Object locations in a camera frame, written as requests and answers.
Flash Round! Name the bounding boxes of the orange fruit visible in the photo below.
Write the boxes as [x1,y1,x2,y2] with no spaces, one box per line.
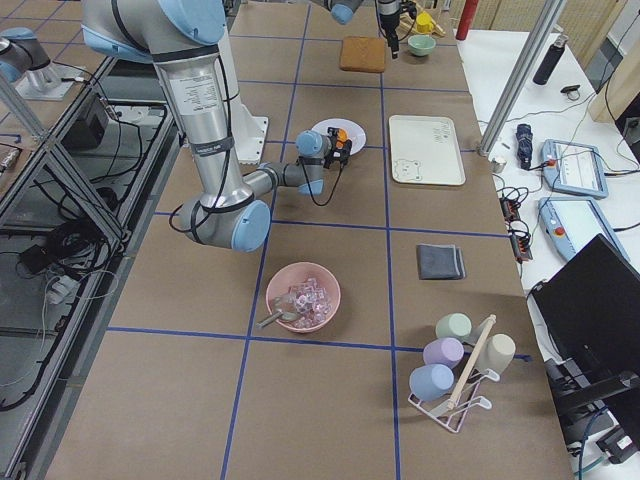
[336,129,349,149]

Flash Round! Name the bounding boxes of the far teach pendant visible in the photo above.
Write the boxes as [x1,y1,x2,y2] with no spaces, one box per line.
[541,139,609,199]

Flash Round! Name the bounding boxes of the black laptop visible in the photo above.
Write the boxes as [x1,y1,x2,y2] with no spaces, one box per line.
[532,234,639,381]

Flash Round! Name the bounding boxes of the metal scoop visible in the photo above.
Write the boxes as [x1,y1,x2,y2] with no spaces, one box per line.
[257,296,300,328]

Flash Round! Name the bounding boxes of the small metal cup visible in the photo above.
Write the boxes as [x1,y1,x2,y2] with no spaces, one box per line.
[491,156,507,174]

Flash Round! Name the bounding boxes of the aluminium frame post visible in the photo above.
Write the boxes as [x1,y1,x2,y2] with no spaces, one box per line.
[477,0,566,157]

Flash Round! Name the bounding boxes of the clear ice cubes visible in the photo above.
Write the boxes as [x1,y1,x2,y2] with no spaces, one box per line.
[281,278,333,329]

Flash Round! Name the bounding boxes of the purple cup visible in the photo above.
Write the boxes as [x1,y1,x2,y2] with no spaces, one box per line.
[422,337,464,369]

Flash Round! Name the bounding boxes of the folded dark blue umbrella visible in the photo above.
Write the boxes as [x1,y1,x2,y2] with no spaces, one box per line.
[516,123,533,170]

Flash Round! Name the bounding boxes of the teach pendant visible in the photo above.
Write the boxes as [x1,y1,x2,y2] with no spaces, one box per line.
[538,196,629,261]
[541,139,609,199]

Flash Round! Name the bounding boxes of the blue cup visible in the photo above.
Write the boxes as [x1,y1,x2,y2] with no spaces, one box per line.
[409,364,454,401]

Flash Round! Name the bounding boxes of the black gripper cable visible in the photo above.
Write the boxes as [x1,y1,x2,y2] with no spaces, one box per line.
[299,154,346,207]

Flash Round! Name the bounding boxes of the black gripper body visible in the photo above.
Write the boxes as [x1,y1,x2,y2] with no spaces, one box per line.
[375,0,417,38]
[324,127,352,169]

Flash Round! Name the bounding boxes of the green bowl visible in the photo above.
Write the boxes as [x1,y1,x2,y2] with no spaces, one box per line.
[407,34,437,57]

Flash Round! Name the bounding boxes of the black power strip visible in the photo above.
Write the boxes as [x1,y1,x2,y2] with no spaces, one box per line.
[500,198,533,264]

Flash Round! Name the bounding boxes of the beige cup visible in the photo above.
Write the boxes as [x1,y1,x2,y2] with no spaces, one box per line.
[476,333,516,375]

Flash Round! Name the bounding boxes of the near teach pendant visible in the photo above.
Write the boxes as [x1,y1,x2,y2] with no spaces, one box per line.
[538,196,629,261]

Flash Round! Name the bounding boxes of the pink bowl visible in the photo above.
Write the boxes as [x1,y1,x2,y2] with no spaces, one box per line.
[259,262,341,333]

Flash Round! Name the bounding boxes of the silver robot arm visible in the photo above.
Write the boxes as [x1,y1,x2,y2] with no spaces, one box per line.
[312,0,417,59]
[82,1,352,252]

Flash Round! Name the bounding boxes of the black water bottle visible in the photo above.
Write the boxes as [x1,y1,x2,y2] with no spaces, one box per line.
[532,34,569,86]

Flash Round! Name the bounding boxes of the red cylinder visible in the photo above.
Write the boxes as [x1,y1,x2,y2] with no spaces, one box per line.
[455,0,479,41]

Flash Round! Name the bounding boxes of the white wire cup rack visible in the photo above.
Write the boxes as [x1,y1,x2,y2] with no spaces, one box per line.
[408,314,500,433]

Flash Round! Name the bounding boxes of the cream bear tray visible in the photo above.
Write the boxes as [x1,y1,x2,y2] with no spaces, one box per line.
[389,115,466,186]

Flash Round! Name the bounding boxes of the wooden cutting board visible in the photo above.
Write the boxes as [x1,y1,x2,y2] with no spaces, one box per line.
[339,36,386,73]

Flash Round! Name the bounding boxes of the grey folded cloth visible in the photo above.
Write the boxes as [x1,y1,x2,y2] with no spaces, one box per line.
[416,244,466,280]

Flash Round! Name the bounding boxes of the green cup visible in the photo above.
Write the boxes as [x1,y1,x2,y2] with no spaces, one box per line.
[435,312,472,341]

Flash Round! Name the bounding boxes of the white round plate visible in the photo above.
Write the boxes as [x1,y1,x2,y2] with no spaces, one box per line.
[312,118,367,155]

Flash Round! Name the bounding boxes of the yellow cup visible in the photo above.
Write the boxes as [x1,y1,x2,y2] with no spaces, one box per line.
[415,12,436,35]

